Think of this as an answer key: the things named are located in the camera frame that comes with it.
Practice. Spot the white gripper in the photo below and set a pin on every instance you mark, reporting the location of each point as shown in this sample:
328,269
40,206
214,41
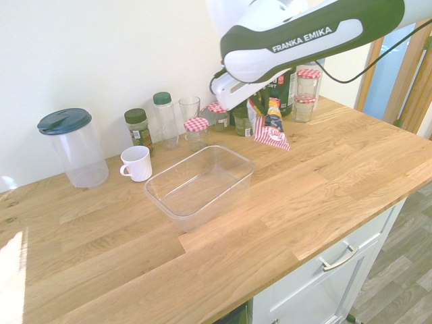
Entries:
229,91

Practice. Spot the red striped chip bag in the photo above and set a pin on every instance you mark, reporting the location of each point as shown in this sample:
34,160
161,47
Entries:
271,128

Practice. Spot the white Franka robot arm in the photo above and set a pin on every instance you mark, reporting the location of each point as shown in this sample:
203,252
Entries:
303,37

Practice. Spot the clear rectangular plastic container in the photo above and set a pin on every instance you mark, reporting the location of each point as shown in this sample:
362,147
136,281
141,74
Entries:
199,185

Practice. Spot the dark Vega protein tub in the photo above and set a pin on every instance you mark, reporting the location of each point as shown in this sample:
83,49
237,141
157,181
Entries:
285,91

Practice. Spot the small green glass jar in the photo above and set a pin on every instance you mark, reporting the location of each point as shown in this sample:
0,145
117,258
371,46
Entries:
241,124

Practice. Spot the glass jar red checkered lid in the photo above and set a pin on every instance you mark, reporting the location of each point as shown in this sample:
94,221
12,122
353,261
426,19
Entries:
220,121
303,108
307,82
196,135

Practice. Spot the clear drinking glass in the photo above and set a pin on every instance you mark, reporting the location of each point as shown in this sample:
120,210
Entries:
189,106

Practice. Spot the clear bottle with green lid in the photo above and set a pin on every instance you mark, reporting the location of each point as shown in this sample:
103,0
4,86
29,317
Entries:
165,121

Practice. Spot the spice jar with green lid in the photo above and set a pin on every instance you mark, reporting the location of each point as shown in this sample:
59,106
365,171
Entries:
139,131

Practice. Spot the white ceramic mug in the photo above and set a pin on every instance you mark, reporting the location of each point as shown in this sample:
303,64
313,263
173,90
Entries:
136,163

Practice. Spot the clear canister with blue lid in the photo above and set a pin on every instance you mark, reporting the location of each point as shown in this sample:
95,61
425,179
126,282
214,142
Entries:
77,148

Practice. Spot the white cabinet drawer front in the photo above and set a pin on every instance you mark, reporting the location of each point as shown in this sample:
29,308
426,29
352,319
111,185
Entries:
324,270

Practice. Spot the wooden door frame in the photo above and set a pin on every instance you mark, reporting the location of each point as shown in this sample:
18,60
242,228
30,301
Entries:
415,84

